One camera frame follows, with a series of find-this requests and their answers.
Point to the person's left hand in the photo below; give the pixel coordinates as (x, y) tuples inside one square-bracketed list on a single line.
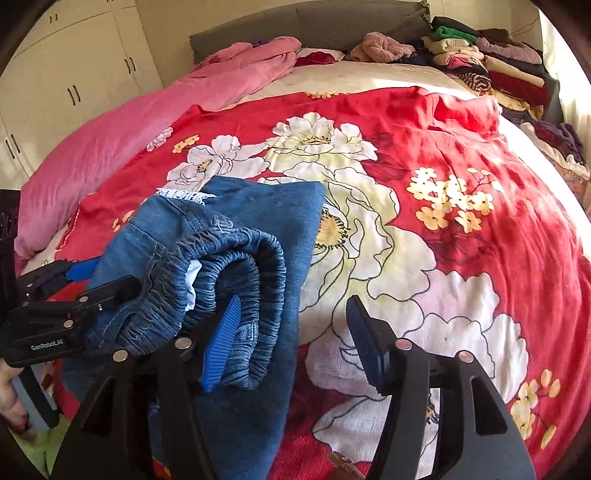
[(11, 397)]

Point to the green fleece cloth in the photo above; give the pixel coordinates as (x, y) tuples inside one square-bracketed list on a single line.
[(39, 454)]

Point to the pink quilt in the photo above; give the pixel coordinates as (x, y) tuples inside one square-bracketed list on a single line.
[(115, 138)]

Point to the cream wardrobe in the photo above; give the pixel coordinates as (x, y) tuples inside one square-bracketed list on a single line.
[(69, 60)]

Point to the pile of folded clothes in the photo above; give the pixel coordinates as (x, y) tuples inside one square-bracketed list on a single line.
[(485, 60)]

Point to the dark red garment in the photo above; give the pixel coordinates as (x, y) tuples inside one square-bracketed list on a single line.
[(318, 57)]

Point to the blue denim pants lace trim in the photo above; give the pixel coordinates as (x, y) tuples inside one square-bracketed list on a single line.
[(258, 221)]

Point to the red floral blanket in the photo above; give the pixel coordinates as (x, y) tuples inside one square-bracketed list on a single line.
[(461, 230)]

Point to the pink fluffy garment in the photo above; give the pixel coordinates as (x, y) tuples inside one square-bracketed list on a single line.
[(378, 46)]

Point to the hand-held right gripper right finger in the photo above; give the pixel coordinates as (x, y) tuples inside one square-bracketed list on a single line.
[(364, 341)]

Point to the grey headboard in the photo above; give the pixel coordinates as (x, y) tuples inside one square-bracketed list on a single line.
[(323, 23)]

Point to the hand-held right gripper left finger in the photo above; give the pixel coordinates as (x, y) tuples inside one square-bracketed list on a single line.
[(221, 350)]

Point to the purple garment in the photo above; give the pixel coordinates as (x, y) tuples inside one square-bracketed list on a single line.
[(558, 136)]

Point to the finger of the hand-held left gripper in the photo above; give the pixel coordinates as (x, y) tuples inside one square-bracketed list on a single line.
[(81, 271), (111, 293)]

